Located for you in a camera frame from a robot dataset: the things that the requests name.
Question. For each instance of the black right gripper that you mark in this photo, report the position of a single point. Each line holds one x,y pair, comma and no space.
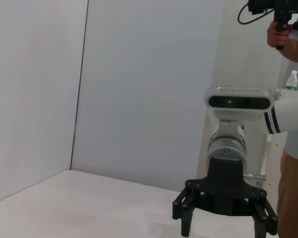
226,188

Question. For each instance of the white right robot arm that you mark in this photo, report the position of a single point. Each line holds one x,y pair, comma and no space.
293,114

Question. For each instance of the person forearm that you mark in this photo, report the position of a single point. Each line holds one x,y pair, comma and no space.
293,50

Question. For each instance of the person hand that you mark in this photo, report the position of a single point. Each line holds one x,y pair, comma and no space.
272,37

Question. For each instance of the silver bolt clamp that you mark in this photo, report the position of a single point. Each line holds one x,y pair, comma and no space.
255,177

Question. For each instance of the person in grey shirt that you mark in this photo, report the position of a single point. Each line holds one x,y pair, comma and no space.
295,198

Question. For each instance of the clear plastic water bottle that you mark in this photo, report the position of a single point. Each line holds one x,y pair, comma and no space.
291,80

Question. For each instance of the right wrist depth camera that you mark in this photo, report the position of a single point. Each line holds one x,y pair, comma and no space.
238,101

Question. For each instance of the black handheld video camera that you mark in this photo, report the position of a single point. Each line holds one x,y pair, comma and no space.
283,10

